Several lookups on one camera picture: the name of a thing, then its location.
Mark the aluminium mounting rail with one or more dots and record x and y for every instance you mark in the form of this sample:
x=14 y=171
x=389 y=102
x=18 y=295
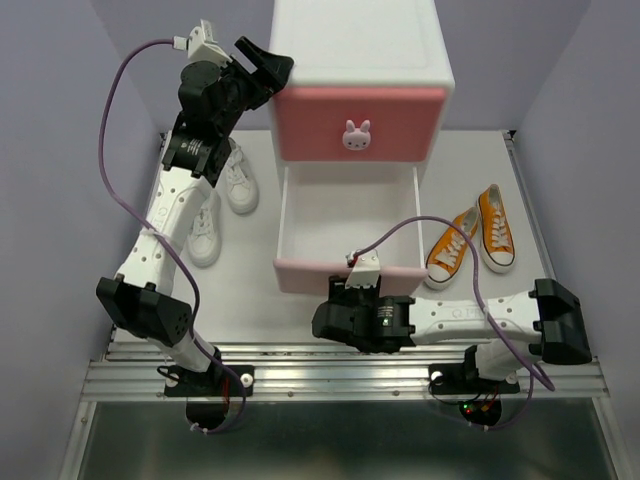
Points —
x=289 y=372

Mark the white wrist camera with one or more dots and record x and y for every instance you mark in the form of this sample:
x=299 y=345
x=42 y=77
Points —
x=365 y=270
x=201 y=45

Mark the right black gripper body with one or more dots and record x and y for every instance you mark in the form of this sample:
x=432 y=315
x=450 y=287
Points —
x=351 y=297

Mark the white sneaker front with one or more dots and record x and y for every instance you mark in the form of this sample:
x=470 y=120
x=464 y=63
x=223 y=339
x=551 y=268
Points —
x=204 y=240

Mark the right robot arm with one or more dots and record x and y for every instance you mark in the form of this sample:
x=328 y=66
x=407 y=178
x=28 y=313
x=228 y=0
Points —
x=543 y=324

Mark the white sneaker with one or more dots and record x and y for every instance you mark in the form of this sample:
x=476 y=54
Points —
x=204 y=240
x=241 y=186

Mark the orange sneaker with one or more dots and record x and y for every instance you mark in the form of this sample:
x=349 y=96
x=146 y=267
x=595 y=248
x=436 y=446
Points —
x=497 y=245
x=445 y=258

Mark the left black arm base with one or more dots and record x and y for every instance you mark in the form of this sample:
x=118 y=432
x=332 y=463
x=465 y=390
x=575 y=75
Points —
x=183 y=383

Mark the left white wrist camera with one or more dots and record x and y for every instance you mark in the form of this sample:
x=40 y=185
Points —
x=201 y=45

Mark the white shoe cabinet body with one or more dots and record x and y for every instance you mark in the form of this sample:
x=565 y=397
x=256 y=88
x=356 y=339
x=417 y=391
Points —
x=361 y=44

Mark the white sneaker rear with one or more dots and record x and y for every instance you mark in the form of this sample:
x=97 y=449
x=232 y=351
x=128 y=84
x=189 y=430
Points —
x=241 y=186

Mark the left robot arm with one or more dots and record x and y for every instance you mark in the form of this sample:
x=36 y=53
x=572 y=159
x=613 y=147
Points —
x=138 y=298

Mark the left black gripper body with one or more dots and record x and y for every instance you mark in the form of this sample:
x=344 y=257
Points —
x=245 y=92

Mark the pink bunny upper knob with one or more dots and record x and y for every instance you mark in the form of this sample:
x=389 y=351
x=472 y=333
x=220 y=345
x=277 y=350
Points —
x=356 y=138

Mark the light pink drawer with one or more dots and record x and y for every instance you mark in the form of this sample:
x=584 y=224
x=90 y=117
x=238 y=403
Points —
x=330 y=209

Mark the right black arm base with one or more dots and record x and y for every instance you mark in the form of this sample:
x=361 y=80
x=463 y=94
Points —
x=456 y=379

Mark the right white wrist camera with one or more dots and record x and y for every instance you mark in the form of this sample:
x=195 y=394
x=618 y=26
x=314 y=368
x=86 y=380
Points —
x=365 y=270

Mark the dark pink drawer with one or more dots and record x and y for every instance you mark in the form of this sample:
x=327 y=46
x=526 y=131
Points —
x=310 y=122

